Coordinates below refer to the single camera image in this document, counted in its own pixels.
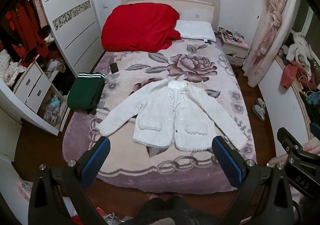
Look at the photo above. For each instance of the red quilt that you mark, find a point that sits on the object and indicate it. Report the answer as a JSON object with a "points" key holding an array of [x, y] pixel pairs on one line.
{"points": [[140, 27]]}

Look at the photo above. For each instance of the black phone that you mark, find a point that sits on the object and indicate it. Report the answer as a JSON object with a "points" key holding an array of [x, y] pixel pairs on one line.
{"points": [[114, 68]]}

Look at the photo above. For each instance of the white drawer cabinet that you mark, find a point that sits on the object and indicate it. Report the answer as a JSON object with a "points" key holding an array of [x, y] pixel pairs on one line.
{"points": [[32, 89]]}

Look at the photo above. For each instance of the white fuzzy cardigan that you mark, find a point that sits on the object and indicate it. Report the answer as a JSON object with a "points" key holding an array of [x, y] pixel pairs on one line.
{"points": [[160, 114]]}

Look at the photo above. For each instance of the curved window ledge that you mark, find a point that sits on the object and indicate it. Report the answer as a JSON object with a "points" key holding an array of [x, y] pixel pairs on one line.
{"points": [[277, 94]]}

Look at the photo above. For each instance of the white nightstand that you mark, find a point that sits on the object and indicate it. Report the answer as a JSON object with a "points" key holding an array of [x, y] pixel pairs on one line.
{"points": [[235, 51]]}

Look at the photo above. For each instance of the pile of folded pastel clothes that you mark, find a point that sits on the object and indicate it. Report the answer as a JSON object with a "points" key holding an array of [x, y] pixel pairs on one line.
{"points": [[53, 111]]}

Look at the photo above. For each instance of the pink garment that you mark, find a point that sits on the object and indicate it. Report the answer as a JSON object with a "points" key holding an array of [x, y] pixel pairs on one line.
{"points": [[288, 76]]}

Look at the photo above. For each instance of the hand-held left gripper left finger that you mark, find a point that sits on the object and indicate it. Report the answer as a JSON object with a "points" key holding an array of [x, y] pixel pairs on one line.
{"points": [[96, 160]]}

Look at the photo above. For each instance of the clutter of small bedside things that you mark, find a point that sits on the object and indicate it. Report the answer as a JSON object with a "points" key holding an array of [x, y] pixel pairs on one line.
{"points": [[231, 34]]}

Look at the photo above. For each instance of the pink patterned curtain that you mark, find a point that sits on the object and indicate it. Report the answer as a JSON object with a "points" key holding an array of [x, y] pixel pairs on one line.
{"points": [[271, 27]]}

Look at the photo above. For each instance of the red hanging clothes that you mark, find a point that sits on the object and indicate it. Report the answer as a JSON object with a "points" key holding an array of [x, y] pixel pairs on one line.
{"points": [[25, 32]]}

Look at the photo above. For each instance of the pile of clothes on sill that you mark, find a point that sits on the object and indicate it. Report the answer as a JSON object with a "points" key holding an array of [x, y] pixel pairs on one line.
{"points": [[300, 47]]}

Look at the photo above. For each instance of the folded green garment white stripes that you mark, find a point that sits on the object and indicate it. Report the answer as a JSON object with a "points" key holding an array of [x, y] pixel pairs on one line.
{"points": [[85, 92]]}

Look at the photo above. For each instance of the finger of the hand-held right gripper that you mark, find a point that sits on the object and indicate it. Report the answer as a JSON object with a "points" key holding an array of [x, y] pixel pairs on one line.
{"points": [[287, 137], [315, 129]]}

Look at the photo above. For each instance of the beige bed headboard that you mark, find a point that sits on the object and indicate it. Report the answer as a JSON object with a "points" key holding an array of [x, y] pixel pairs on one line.
{"points": [[200, 4]]}

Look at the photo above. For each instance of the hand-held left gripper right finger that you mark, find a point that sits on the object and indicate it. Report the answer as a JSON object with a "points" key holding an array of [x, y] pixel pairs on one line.
{"points": [[228, 162]]}

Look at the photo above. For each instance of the white pillow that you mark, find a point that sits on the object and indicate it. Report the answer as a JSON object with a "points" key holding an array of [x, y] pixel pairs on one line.
{"points": [[196, 30]]}

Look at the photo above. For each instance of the grey slipper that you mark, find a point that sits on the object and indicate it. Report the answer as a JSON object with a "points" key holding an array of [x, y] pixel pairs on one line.
{"points": [[258, 112], [261, 104]]}

